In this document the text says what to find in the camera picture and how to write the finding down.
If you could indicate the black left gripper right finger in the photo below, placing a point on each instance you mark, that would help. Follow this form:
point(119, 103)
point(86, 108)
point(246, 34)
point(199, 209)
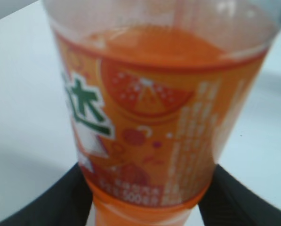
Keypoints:
point(227, 202)

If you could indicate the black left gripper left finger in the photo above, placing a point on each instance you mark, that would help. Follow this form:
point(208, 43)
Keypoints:
point(66, 203)

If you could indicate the orange soda plastic bottle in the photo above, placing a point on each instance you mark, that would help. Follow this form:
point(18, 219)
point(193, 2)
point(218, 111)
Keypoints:
point(154, 88)

